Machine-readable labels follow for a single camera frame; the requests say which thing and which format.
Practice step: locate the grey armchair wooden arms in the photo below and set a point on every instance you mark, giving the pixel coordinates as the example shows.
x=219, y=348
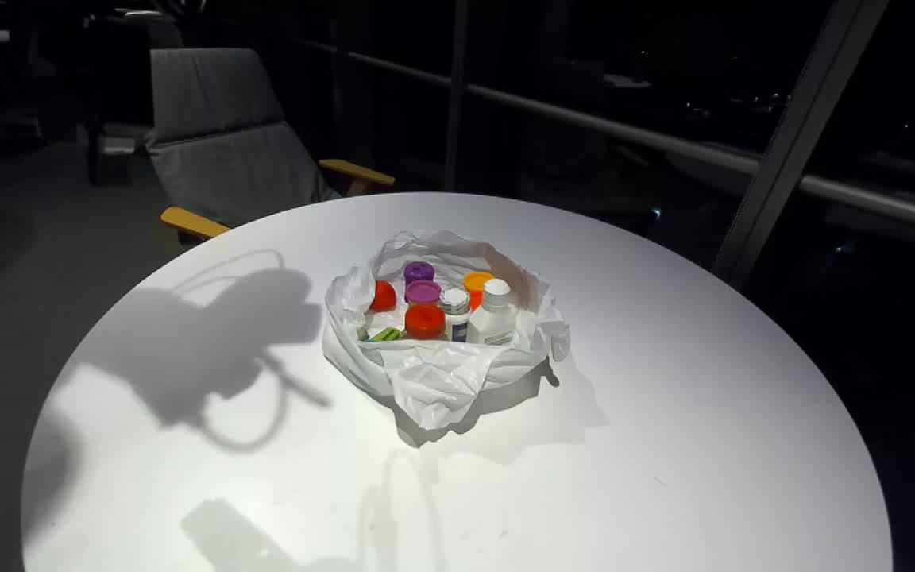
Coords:
x=222, y=148

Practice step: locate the yellow-orange lid play-doh can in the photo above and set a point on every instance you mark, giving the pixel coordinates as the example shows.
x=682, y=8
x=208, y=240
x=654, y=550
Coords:
x=477, y=281

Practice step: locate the orange-red lid play-doh can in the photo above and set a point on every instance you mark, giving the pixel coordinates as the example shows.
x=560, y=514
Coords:
x=475, y=301

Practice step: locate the green object in bag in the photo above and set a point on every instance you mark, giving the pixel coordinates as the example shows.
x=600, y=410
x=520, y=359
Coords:
x=384, y=335

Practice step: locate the metal window railing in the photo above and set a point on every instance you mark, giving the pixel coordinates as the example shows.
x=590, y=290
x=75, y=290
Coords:
x=894, y=205

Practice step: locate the purple lid play-doh can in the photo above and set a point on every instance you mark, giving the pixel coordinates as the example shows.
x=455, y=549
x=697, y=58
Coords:
x=424, y=295
x=418, y=272

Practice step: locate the white plastic bag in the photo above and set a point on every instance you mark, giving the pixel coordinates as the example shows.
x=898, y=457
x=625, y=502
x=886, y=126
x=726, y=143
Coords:
x=437, y=382

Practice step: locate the red round object in bag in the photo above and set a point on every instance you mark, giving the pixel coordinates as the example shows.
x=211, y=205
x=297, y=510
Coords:
x=384, y=297

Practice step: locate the white square plastic bottle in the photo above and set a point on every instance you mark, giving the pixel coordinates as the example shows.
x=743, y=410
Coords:
x=494, y=321

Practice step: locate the small grey lid pill bottle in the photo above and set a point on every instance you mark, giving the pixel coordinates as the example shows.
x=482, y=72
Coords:
x=455, y=302

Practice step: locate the red lid spice jar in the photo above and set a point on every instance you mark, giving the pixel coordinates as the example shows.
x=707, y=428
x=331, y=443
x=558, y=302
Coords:
x=424, y=321

